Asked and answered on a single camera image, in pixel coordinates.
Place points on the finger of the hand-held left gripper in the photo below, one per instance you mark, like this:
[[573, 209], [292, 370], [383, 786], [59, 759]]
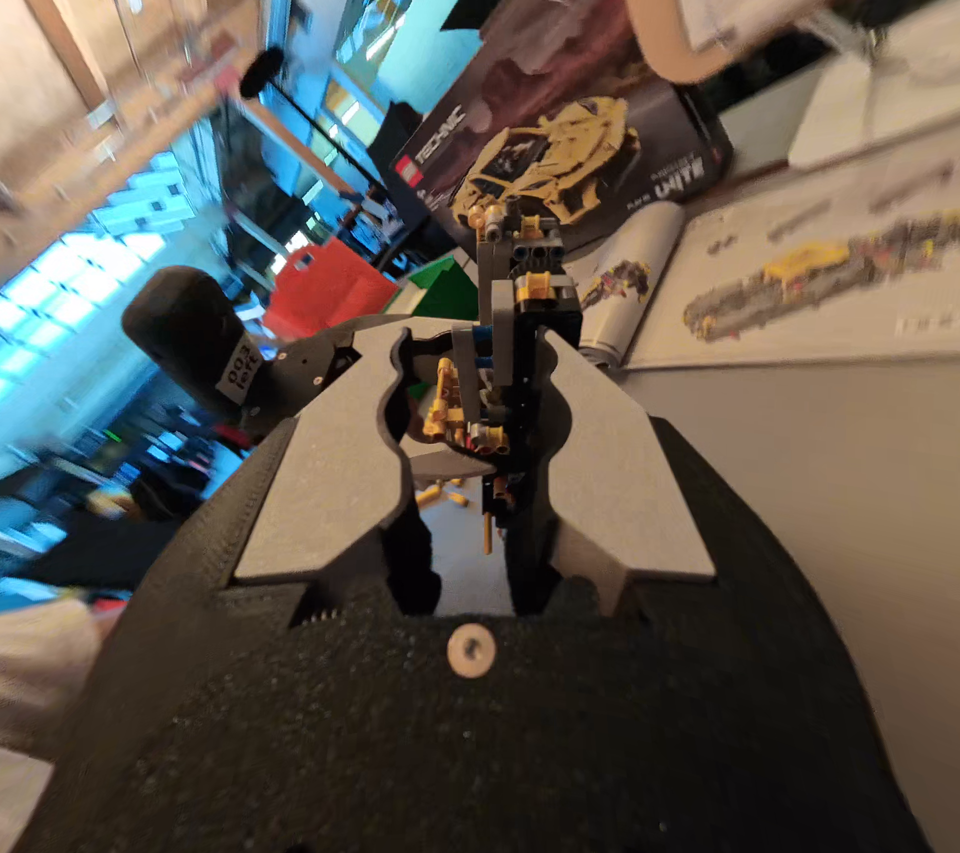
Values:
[[450, 467], [420, 324]]

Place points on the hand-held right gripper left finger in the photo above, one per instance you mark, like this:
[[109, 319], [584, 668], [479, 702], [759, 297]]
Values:
[[330, 493]]

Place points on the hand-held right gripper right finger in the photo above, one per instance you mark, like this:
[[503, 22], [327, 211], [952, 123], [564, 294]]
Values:
[[622, 493]]

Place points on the toy car chassis model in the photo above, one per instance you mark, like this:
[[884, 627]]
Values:
[[525, 313]]

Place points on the grey desk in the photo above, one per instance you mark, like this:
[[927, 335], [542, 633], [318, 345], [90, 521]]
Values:
[[825, 568]]

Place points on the pile of loose toy bricks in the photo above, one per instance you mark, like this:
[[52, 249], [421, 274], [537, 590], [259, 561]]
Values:
[[435, 493]]

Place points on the green plastic bin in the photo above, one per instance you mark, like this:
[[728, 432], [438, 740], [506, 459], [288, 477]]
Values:
[[446, 290]]

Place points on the orange tote bag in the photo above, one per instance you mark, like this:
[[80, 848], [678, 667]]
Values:
[[322, 290]]

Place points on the large bright window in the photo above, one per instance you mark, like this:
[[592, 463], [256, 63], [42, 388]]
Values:
[[75, 283]]

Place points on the black boom pole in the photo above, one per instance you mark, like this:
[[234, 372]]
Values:
[[262, 71]]

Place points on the open instruction booklet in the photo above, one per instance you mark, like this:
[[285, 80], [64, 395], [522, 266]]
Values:
[[750, 253]]

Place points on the toy car set box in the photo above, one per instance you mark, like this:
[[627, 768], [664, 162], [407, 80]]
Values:
[[562, 43]]

